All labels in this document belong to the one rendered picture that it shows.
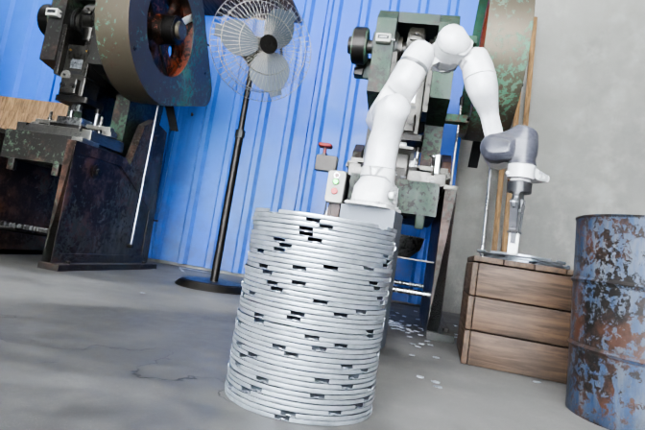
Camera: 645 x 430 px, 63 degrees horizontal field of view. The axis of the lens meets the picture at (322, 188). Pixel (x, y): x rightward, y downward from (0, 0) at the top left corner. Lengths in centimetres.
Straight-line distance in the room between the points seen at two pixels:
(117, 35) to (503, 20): 175
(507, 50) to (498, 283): 100
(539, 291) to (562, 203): 206
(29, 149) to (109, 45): 67
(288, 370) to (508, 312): 101
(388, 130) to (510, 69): 77
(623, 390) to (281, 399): 78
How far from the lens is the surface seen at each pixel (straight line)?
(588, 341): 143
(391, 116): 171
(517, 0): 242
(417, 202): 230
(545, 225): 380
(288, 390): 98
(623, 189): 397
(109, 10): 278
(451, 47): 185
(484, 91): 187
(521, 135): 181
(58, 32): 327
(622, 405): 140
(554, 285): 183
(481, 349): 182
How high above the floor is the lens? 30
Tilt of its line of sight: 6 degrees up
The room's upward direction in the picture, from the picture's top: 9 degrees clockwise
